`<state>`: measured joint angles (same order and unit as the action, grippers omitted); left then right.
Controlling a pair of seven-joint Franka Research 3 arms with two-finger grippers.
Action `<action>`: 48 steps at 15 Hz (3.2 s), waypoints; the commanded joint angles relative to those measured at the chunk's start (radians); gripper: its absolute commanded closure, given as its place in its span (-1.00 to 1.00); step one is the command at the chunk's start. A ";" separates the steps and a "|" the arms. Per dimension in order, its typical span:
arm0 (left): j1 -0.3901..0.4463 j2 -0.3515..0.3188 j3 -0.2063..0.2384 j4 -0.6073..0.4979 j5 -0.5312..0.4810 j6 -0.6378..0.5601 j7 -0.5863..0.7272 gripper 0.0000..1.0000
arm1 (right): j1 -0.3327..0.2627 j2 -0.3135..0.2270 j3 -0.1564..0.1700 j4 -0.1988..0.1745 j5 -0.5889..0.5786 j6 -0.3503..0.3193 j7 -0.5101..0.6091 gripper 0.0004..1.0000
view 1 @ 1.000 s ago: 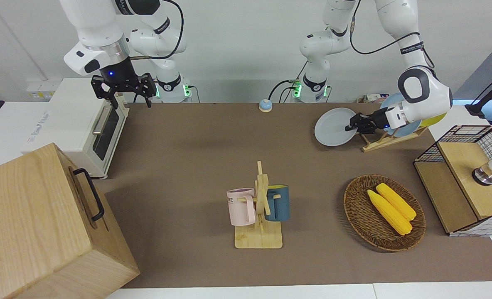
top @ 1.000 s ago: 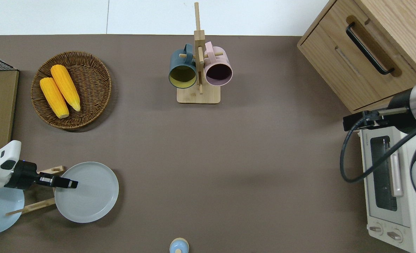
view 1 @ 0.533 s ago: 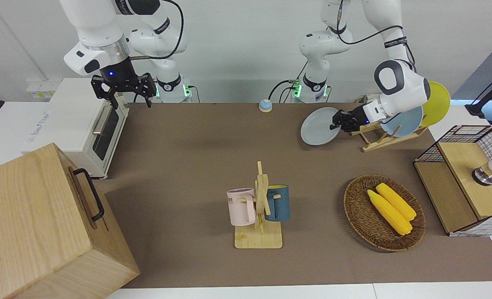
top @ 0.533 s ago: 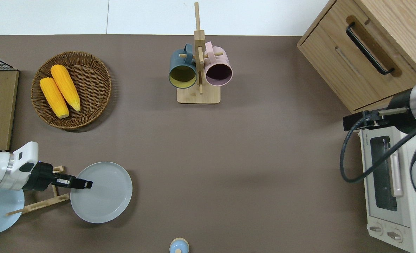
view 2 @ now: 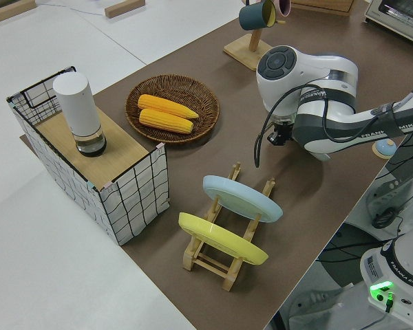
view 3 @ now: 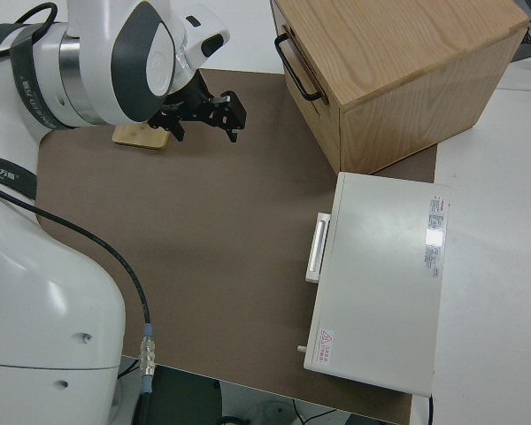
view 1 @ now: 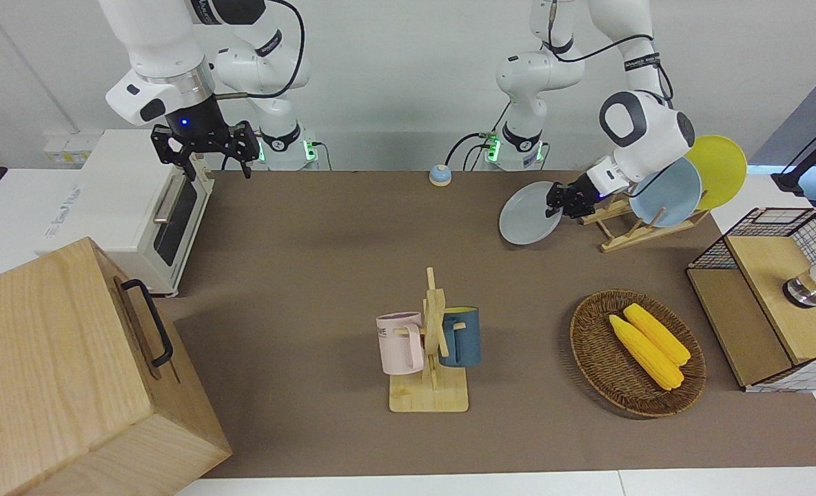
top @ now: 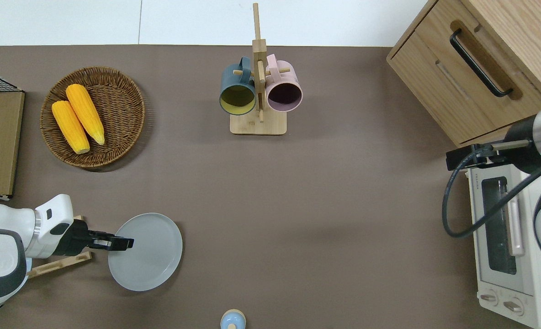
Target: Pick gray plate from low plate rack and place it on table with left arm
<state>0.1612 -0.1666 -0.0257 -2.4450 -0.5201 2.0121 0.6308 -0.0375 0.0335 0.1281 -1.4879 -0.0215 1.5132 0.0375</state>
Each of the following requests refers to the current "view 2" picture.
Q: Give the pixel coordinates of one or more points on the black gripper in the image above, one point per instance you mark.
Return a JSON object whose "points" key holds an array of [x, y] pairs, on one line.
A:
{"points": [[281, 132]]}

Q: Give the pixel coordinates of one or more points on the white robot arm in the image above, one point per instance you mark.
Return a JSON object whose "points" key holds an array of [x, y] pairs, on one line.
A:
{"points": [[330, 79]]}

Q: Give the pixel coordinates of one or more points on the light blue plate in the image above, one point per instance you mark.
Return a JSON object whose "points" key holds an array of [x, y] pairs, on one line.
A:
{"points": [[244, 197]]}

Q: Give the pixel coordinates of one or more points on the wooden mug rack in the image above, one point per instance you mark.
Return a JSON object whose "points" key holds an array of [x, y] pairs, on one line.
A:
{"points": [[244, 51]]}

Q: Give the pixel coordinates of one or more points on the yellow plate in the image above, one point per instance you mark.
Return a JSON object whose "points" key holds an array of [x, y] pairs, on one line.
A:
{"points": [[220, 237]]}

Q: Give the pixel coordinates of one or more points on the wooden plate rack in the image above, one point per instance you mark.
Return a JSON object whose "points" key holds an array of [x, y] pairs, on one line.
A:
{"points": [[210, 266]]}

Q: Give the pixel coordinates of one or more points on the brown table mat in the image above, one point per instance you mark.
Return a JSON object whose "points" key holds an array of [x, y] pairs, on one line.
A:
{"points": [[296, 213]]}

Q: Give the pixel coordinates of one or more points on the brown wicker basket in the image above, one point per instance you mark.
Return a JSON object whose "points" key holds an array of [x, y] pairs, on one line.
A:
{"points": [[203, 103]]}

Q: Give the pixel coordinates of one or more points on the blue service bell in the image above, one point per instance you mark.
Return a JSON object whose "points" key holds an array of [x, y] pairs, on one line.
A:
{"points": [[383, 149]]}

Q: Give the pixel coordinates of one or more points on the yellow corn cob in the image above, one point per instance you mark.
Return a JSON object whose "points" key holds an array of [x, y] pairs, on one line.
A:
{"points": [[165, 122], [165, 104]]}

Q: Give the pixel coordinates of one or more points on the dark blue mug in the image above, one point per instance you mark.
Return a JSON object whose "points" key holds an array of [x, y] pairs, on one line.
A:
{"points": [[253, 15]]}

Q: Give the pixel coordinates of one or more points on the pink mug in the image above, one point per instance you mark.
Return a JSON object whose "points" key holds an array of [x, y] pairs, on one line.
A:
{"points": [[283, 7]]}

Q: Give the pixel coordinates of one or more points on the wooden box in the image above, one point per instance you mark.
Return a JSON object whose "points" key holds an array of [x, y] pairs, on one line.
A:
{"points": [[323, 6]]}

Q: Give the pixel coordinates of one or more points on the white toaster oven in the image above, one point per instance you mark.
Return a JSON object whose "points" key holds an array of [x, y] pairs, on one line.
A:
{"points": [[395, 20]]}

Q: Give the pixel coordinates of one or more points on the wooden block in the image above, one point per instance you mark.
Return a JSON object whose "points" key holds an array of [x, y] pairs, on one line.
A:
{"points": [[124, 7], [7, 10]]}

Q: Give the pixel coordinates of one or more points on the white cylinder bottle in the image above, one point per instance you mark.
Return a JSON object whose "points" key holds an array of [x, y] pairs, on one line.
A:
{"points": [[77, 106]]}

